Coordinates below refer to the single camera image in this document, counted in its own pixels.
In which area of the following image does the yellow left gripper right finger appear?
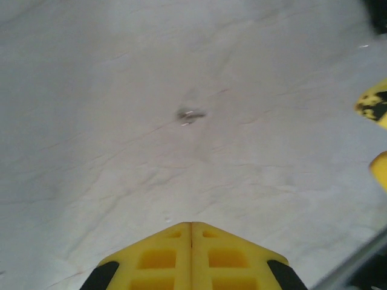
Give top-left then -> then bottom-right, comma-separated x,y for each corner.
192,222 -> 308,290

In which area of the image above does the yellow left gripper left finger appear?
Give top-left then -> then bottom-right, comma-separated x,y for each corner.
80,222 -> 192,290

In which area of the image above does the black briefcase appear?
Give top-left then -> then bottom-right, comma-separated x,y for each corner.
364,0 -> 387,34

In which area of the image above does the aluminium frame front rail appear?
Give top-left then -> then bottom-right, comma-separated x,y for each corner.
311,225 -> 387,290

